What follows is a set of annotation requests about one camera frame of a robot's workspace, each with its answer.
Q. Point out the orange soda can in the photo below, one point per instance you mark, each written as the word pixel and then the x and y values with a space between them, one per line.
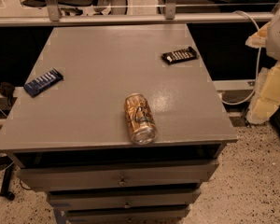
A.
pixel 140 122

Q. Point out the top drawer knob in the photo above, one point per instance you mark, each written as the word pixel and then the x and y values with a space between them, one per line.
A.
pixel 122 181

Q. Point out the metal rail frame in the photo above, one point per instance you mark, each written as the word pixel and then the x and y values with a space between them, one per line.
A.
pixel 16 13

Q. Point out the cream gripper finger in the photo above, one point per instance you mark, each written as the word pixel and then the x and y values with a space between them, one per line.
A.
pixel 258 39

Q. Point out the blue rxbar blueberry bar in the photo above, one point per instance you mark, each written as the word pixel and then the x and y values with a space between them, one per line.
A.
pixel 43 82

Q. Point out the black snack bar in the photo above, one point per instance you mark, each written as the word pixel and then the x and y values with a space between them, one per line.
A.
pixel 179 56

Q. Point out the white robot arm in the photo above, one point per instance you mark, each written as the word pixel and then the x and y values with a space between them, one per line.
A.
pixel 268 36

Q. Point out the black stand leg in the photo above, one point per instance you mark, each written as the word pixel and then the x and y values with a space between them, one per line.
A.
pixel 5 192

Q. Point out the drawer knob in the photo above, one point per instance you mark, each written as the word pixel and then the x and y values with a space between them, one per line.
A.
pixel 126 206
pixel 122 181

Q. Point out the middle drawer knob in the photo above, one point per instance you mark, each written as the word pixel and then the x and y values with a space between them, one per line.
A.
pixel 126 206

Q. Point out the grey drawer cabinet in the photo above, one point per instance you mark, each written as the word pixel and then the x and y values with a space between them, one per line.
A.
pixel 72 141

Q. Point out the black cable clump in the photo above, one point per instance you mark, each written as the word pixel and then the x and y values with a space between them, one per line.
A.
pixel 7 90

